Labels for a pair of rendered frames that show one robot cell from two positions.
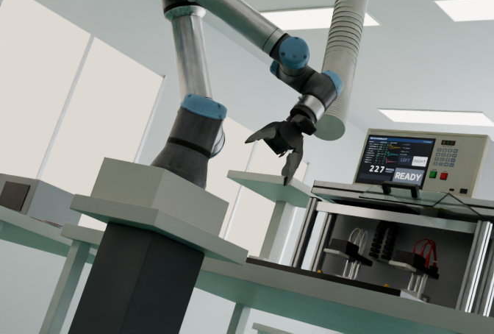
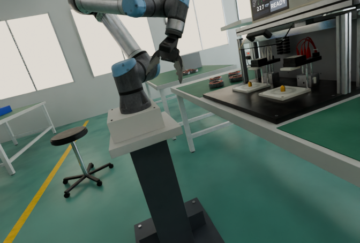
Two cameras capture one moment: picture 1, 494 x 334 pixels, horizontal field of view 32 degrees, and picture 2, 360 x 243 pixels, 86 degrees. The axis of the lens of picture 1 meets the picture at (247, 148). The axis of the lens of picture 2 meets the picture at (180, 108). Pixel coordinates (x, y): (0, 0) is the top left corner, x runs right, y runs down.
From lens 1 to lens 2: 1.59 m
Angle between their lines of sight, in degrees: 41
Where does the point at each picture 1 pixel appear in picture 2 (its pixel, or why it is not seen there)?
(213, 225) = (157, 123)
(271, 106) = not seen: outside the picture
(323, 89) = (173, 8)
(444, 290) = (330, 60)
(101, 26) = not seen: outside the picture
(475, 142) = not seen: outside the picture
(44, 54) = not seen: hidden behind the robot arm
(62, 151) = (202, 27)
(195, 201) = (138, 122)
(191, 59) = (117, 37)
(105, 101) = (205, 5)
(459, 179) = not seen: outside the picture
